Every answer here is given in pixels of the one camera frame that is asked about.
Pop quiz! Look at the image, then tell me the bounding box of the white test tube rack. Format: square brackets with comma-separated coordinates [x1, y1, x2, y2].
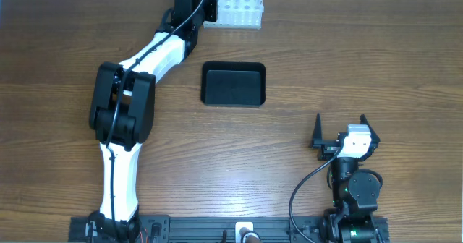
[203, 0, 265, 30]

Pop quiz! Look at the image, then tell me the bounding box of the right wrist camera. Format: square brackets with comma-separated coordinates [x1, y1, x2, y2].
[341, 124, 373, 159]

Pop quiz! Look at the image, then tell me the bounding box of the black tray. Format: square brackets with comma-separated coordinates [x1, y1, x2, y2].
[200, 60, 267, 108]

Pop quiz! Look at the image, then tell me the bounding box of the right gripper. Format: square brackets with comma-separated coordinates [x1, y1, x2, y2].
[309, 112, 381, 161]

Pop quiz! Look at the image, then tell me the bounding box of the mounting rail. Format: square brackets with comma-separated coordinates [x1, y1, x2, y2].
[68, 215, 391, 243]

